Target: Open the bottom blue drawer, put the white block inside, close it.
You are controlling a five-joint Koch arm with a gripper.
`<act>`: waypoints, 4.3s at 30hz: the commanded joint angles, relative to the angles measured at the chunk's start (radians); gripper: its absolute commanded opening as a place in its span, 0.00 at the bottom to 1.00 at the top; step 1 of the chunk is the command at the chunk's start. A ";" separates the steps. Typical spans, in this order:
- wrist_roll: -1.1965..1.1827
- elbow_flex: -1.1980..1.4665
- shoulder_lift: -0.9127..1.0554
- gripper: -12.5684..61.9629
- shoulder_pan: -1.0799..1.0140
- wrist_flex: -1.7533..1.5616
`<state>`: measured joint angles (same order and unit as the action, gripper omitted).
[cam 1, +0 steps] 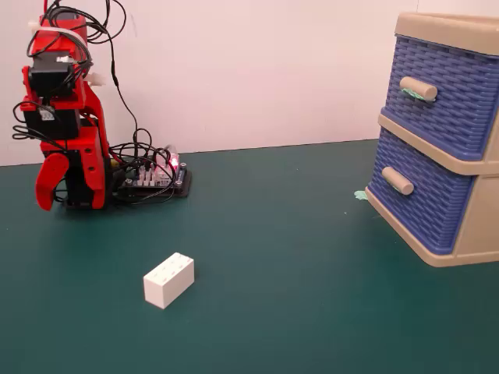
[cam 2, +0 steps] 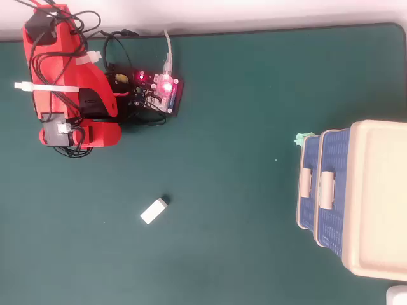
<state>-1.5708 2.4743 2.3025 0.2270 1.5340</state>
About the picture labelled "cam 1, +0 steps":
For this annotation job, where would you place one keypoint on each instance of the white zip tie on upper arm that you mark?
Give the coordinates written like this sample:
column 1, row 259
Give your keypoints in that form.
column 97, row 80

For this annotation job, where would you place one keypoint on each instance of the white zip tie on forearm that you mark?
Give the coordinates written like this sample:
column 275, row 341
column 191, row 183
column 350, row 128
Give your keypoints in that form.
column 54, row 30

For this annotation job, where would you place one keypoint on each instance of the controller circuit board with led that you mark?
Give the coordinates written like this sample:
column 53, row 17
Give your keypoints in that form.
column 160, row 177

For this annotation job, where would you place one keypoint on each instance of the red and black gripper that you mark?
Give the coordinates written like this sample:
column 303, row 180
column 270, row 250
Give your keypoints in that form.
column 50, row 122

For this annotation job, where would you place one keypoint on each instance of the green tape scrap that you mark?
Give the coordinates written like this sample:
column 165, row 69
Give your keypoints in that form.
column 360, row 195

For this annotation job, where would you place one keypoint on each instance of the red robot arm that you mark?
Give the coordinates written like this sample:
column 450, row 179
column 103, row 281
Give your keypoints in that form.
column 54, row 43

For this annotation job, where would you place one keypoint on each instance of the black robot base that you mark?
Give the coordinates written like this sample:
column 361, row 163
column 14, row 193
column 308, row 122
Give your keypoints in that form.
column 78, row 195

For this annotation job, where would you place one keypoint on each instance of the white rectangular block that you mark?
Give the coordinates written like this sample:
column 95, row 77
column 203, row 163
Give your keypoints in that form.
column 167, row 282

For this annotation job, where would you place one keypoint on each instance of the beige plastic drawer cabinet frame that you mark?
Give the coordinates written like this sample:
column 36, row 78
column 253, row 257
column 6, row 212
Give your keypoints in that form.
column 479, row 218

